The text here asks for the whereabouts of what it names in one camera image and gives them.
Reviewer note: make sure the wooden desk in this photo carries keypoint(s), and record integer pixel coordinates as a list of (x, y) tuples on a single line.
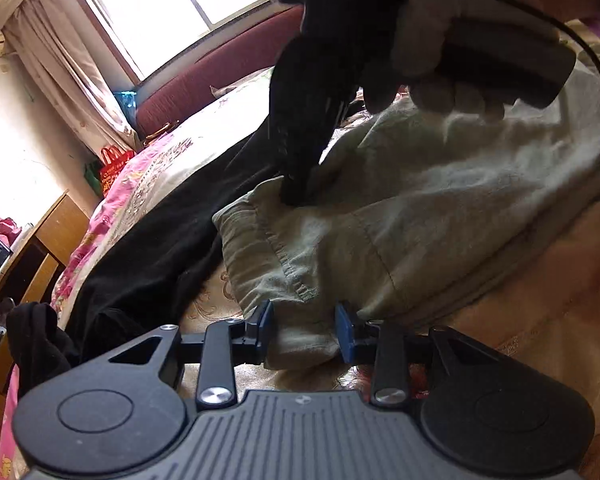
[(55, 230)]

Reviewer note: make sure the green bag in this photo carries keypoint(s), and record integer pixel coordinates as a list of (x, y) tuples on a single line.
[(92, 177)]

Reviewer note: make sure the red shopping bag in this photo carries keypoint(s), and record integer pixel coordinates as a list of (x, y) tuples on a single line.
[(114, 167)]

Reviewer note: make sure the black pants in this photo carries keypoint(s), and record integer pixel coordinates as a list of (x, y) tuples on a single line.
[(155, 240)]

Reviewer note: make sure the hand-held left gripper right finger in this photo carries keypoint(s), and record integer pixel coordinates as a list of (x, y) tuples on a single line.
[(344, 334)]

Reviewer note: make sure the person's right hand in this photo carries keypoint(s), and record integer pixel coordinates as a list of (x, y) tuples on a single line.
[(422, 45)]

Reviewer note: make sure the teal plastic bag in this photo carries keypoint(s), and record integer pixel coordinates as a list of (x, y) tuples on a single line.
[(125, 102)]

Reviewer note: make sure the grey-green pants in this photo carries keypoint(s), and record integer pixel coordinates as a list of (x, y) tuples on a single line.
[(430, 210)]

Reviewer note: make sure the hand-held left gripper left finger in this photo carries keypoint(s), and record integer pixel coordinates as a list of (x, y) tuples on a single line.
[(266, 321)]

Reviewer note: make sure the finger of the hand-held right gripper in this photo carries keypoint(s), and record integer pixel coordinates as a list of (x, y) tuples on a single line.
[(305, 125)]

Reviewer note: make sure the black cloth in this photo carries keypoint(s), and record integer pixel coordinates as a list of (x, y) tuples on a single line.
[(32, 340)]

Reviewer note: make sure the window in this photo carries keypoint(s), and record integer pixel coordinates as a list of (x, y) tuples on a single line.
[(170, 5)]

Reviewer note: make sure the floral bed blanket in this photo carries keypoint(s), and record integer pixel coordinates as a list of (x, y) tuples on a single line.
[(555, 285)]

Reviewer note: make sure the cream curtain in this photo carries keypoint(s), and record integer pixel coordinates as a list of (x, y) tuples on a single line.
[(65, 60)]

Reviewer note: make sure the pink cloth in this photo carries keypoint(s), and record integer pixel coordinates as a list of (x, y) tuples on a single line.
[(2, 225)]

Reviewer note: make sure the maroon padded headboard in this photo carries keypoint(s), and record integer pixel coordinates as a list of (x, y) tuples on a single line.
[(205, 75)]

